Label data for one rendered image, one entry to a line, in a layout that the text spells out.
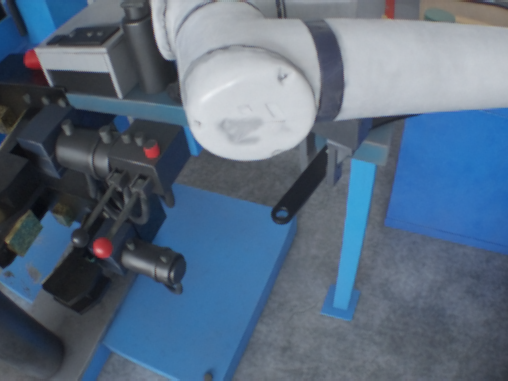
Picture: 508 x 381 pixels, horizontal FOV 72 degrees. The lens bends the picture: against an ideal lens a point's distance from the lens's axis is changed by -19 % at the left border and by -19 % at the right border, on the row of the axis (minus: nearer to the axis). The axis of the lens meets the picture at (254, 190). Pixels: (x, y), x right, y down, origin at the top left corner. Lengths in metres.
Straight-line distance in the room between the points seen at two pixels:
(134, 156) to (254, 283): 0.93
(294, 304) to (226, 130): 1.43
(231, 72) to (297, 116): 0.05
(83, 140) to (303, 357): 1.11
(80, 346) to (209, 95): 1.47
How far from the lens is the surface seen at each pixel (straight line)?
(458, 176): 1.60
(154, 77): 0.82
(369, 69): 0.31
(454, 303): 1.77
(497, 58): 0.40
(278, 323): 1.64
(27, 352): 1.50
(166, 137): 0.80
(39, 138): 0.96
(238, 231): 1.73
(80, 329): 1.69
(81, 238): 0.75
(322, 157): 0.63
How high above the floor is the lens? 1.52
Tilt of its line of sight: 49 degrees down
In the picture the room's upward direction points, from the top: 9 degrees counter-clockwise
